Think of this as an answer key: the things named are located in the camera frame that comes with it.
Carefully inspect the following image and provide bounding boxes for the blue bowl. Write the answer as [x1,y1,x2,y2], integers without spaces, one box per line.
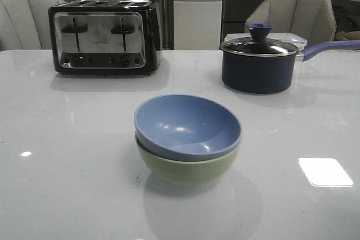
[134,94,242,162]

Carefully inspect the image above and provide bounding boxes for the green bowl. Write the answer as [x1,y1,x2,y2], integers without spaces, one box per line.
[135,136,241,185]

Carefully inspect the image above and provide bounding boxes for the dark blue saucepan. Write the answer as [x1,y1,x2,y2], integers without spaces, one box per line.
[221,40,359,94]

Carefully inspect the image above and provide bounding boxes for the glass pot lid blue knob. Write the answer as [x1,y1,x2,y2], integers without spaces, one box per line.
[220,23,298,57]

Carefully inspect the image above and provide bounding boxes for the white cabinet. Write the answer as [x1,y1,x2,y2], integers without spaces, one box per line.
[173,0,223,50]

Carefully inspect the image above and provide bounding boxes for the black and chrome toaster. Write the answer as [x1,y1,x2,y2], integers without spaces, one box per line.
[48,0,163,75]

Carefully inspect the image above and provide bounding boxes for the clear plastic container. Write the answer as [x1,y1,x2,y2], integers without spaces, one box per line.
[224,32,307,51]

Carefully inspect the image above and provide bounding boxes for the beige armchair right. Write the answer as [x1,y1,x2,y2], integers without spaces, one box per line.
[245,0,336,46]

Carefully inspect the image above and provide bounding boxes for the beige armchair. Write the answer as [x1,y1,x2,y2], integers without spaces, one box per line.
[1,0,65,51]
[245,0,336,46]

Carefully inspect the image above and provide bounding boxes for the beige armchair left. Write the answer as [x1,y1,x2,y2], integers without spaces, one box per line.
[1,0,65,51]

